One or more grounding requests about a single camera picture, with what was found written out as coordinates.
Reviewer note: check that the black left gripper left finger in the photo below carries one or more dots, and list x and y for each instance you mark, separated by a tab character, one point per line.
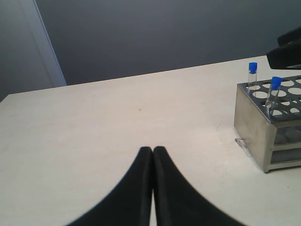
129	203

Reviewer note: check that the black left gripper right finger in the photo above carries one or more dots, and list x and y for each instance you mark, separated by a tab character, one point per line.
177	202

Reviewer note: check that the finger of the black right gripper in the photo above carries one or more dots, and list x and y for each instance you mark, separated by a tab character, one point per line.
287	57
290	36

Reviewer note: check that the blue-capped test tube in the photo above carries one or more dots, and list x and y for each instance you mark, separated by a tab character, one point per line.
273	92
252	76

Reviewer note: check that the stainless steel test tube rack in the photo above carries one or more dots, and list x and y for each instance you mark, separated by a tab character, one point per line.
271	135

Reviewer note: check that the small clear plastic strip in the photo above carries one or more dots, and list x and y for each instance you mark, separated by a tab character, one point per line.
240	142

